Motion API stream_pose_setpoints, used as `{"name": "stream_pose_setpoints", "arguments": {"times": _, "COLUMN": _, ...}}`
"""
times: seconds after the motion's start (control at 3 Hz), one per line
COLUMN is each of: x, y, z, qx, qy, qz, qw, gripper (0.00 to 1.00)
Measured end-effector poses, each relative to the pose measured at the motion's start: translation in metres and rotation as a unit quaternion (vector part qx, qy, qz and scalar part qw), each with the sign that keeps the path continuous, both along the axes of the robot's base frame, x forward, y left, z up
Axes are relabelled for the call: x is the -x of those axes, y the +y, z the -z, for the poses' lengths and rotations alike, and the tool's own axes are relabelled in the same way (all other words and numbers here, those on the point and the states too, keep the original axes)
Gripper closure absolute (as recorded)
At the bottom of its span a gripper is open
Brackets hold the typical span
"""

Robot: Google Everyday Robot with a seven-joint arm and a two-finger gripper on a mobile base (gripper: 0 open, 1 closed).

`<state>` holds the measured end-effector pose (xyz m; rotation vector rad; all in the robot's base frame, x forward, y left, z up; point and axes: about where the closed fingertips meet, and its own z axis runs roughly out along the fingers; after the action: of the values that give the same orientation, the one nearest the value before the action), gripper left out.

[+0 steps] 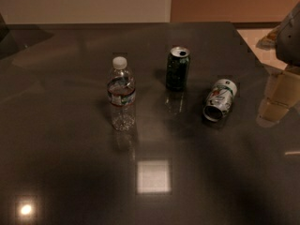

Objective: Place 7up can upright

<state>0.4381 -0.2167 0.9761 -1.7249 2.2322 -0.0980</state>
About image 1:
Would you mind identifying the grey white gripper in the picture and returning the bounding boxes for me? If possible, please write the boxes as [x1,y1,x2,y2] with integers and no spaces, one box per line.
[256,2,300,127]

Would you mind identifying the white 7up can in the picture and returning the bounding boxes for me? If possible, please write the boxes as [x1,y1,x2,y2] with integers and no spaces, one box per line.
[202,79,237,122]

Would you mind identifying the dark green soda can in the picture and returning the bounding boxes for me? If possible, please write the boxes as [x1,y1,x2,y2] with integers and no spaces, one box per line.
[166,46,190,91]

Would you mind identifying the clear plastic water bottle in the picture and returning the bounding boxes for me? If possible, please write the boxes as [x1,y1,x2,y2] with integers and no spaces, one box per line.
[107,56,136,131]

